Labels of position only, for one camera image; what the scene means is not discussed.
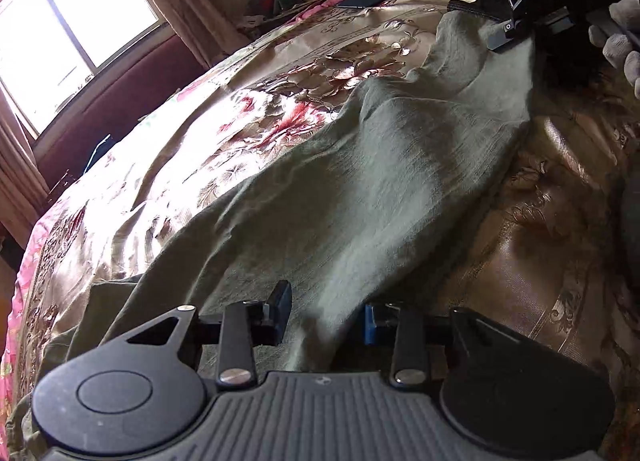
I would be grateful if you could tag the person's right hand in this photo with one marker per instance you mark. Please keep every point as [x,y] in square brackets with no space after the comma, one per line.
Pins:
[622,61]

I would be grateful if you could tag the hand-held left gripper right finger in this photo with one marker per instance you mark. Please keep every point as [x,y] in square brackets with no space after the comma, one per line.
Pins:
[371,325]

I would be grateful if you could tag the pink floral quilt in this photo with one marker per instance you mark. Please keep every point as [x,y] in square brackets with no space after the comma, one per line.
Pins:
[20,301]

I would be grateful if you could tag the beige curtain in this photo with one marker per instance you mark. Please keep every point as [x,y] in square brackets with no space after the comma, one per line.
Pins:
[190,6]
[17,171]

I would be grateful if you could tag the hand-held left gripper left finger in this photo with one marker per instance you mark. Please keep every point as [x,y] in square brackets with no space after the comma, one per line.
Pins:
[280,311]

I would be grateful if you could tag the grey-green pants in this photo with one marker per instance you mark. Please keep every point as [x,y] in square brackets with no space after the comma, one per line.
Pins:
[350,166]

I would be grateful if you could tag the window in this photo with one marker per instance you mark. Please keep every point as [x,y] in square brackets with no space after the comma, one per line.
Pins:
[75,16]

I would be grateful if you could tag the blue cloth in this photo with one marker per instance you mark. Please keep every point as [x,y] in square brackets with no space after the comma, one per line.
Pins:
[100,153]

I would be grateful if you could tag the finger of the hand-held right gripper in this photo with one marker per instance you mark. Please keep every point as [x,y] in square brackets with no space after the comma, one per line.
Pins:
[480,6]
[507,33]

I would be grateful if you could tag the golden floral satin bedspread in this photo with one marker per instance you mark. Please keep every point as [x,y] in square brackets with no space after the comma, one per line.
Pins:
[200,106]

